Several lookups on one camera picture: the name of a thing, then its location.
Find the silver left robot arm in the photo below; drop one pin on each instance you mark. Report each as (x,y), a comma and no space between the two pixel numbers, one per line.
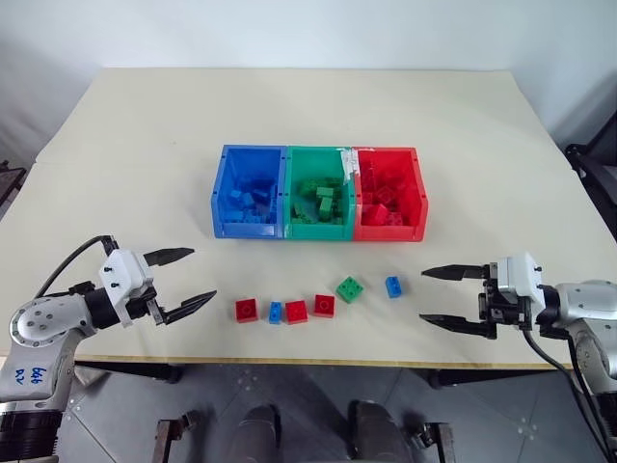
(43,323)

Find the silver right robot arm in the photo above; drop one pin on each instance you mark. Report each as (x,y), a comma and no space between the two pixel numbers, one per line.
(583,299)

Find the small blue toy brick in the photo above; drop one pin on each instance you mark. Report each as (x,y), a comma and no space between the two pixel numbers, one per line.
(275,313)

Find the red toy brick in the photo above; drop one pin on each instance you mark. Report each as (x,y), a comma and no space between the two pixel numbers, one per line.
(296,312)
(246,310)
(378,214)
(324,306)
(396,219)
(385,194)

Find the brown metal bracket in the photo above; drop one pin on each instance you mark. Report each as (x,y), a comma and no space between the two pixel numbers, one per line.
(171,436)
(436,441)

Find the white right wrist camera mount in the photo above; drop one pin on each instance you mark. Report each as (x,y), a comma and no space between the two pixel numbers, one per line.
(518,275)

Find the red plastic storage bin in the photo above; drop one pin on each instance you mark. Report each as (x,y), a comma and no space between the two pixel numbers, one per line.
(385,233)

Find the green four-stud toy brick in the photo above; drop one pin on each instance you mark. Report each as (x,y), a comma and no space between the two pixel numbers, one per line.
(350,289)

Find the blue plastic storage bin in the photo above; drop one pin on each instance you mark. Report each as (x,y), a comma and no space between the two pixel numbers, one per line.
(222,226)

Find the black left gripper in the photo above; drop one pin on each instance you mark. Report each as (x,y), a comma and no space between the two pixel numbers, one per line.
(142,303)

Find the blue two-stud toy brick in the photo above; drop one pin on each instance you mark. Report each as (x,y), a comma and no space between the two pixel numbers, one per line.
(394,286)

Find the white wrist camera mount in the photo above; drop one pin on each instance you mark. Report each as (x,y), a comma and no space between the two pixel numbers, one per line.
(123,270)
(518,275)

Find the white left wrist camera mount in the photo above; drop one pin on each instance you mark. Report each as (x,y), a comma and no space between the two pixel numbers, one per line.
(123,270)

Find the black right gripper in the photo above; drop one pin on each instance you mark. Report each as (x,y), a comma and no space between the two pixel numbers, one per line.
(501,308)

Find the dark brown furniture piece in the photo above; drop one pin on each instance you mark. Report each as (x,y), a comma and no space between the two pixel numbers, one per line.
(9,185)

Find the black stand frame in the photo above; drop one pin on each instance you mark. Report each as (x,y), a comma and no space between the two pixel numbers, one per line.
(595,169)

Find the dark blue toy brick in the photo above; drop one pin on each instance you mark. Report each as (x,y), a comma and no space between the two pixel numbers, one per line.
(262,187)

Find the green plastic storage bin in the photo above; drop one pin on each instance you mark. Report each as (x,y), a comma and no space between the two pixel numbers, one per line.
(313,232)

